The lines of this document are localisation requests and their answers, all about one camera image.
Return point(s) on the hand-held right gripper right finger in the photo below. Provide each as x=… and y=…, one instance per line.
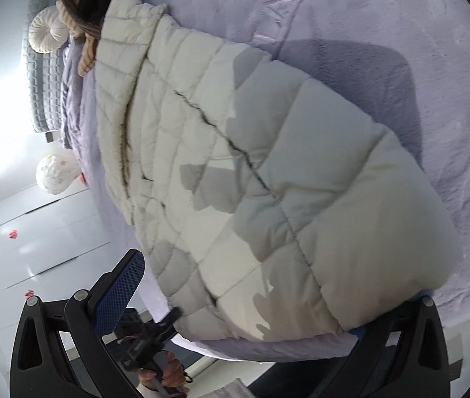
x=388, y=327

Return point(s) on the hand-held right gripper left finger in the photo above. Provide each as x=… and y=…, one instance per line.
x=121, y=294

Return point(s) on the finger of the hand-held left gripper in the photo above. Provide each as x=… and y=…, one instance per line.
x=172, y=317

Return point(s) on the white quilted puffer jacket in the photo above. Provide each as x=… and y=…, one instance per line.
x=301, y=215

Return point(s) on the person's left hand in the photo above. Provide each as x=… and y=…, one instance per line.
x=172, y=375

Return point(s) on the white wardrobe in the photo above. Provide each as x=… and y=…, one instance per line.
x=52, y=248

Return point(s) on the red paper decoration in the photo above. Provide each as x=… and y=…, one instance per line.
x=13, y=234
x=30, y=293

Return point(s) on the white patterned balloon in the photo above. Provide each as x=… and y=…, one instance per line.
x=58, y=174

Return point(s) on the grey quilted pillow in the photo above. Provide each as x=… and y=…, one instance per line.
x=44, y=91

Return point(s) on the round white pleated cushion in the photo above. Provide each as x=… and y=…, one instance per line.
x=48, y=31

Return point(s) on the cream striped garment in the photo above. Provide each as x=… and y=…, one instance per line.
x=71, y=18

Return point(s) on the lavender fleece blanket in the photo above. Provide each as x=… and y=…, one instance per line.
x=384, y=29

